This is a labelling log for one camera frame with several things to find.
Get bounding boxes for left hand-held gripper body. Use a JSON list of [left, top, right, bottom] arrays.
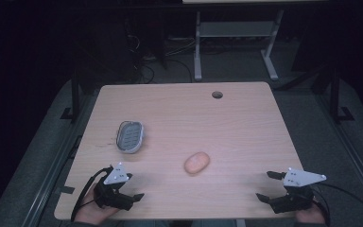
[[93, 162, 135, 212]]

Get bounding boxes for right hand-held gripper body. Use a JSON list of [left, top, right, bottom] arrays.
[[268, 166, 328, 215]]

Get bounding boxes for grey soap dish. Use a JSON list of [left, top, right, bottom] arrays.
[[115, 120, 146, 155]]

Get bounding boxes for person's right hand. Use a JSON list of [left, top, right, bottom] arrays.
[[294, 201, 327, 226]]

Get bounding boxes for person's left hand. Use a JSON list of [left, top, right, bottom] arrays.
[[74, 183, 121, 227]]

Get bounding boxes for grey tape strip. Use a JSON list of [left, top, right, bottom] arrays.
[[54, 185, 77, 195]]

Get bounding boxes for black metal stand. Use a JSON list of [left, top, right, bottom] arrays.
[[60, 67, 83, 124], [328, 67, 355, 124]]

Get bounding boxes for grey metal rail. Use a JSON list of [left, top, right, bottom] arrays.
[[21, 94, 102, 227], [314, 94, 363, 206]]

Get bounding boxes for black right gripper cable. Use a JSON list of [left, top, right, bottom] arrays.
[[310, 183, 363, 227]]

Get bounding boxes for black floor cables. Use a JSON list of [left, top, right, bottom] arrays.
[[125, 33, 197, 85]]

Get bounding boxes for white metal desk frame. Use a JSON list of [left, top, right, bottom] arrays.
[[182, 0, 329, 82]]

